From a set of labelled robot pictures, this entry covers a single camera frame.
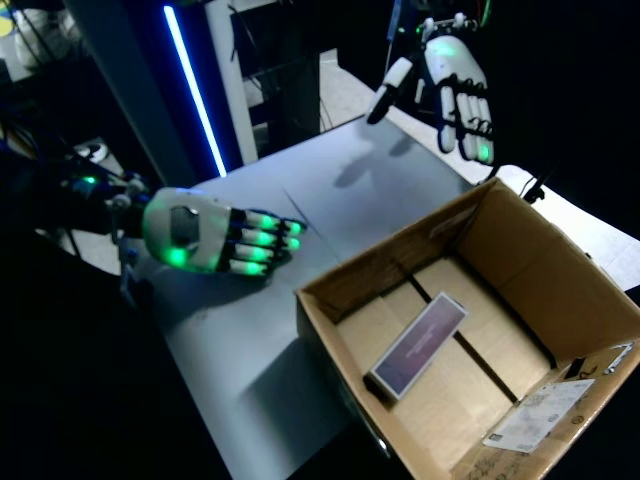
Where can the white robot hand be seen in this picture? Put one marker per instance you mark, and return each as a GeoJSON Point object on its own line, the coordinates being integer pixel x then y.
{"type": "Point", "coordinates": [452, 60]}
{"type": "Point", "coordinates": [190, 230]}

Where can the maroon and grey carton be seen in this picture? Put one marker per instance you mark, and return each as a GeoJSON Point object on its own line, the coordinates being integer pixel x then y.
{"type": "Point", "coordinates": [420, 345]}

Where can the open brown cardboard box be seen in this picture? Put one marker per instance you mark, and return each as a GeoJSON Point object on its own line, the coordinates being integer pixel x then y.
{"type": "Point", "coordinates": [525, 280]}

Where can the blue-white light strip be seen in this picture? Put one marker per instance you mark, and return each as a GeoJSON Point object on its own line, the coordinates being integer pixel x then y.
{"type": "Point", "coordinates": [192, 90]}

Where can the black metal rack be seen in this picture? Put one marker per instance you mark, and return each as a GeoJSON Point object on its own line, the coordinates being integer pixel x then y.
{"type": "Point", "coordinates": [290, 85]}

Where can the grey column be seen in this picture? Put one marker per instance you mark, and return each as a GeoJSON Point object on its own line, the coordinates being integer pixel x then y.
{"type": "Point", "coordinates": [130, 75]}

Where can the white plastic bag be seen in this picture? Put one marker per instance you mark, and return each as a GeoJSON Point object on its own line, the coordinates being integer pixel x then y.
{"type": "Point", "coordinates": [45, 35]}

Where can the white post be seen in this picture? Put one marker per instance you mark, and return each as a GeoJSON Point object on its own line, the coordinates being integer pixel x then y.
{"type": "Point", "coordinates": [230, 75]}

